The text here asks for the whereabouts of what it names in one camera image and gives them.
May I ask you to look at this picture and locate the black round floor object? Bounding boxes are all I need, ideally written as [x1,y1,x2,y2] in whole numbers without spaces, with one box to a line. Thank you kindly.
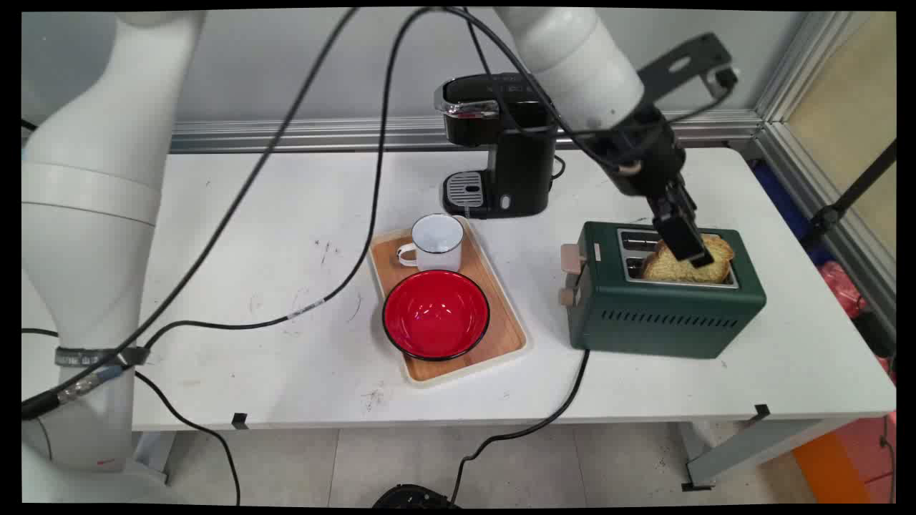
[371,484,460,509]

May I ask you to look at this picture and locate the wooden tray white rim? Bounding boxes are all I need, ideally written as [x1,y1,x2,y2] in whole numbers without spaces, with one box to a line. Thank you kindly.
[366,217,532,389]

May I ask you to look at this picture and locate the red plastic bag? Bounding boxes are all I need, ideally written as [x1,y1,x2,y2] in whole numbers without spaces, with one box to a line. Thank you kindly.
[818,260,868,320]

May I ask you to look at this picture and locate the dark green toaster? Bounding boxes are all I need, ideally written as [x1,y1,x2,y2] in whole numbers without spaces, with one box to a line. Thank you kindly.
[558,220,768,360]

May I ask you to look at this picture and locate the white enamel mug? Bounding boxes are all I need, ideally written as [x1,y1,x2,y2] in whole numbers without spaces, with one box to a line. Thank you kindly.
[396,213,467,274]

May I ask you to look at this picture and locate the black toaster power cable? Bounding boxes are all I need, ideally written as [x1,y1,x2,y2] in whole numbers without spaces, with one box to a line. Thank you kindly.
[449,348,591,504]

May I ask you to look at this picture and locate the black tripod stand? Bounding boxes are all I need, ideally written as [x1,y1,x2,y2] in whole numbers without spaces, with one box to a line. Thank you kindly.
[800,139,897,252]

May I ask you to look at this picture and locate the black coffee machine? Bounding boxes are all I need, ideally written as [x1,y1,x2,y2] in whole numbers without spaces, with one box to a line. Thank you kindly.
[434,74,566,221]

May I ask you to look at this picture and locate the black strap on arm base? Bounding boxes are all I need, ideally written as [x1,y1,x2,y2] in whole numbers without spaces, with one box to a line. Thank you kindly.
[55,346,152,368]

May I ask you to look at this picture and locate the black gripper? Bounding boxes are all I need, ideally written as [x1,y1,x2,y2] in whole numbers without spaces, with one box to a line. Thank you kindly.
[585,102,716,268]

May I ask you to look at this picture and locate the aluminium frame rail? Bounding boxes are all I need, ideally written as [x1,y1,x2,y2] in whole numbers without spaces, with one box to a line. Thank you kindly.
[168,109,764,155]

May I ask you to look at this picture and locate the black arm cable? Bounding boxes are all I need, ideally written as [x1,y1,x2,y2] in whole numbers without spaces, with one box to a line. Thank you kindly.
[21,7,360,419]

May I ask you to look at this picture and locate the red bowl black rim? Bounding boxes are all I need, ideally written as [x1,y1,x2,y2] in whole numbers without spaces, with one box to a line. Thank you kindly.
[381,270,492,362]

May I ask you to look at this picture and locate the orange floor object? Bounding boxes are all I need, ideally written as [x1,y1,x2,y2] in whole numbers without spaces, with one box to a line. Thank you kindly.
[791,429,875,505]

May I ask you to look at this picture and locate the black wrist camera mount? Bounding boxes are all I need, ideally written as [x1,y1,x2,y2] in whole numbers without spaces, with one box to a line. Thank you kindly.
[636,32,740,102]

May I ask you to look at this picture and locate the grey table leg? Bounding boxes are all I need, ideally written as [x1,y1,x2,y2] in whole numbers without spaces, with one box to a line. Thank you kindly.
[678,418,856,492]

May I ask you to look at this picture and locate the toasted bread slice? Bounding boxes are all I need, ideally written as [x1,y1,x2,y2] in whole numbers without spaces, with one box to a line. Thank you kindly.
[639,232,736,285]

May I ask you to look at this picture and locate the black cable to floor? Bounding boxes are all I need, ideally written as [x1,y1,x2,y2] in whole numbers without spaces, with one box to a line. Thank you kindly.
[132,370,242,506]

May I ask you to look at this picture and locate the long black wrist cable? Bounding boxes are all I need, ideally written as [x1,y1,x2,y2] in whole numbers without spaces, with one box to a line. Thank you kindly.
[132,7,738,355]

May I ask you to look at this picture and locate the aluminium frame with beige panel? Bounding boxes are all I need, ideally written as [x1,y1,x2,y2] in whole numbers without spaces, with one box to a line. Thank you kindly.
[753,11,897,331]

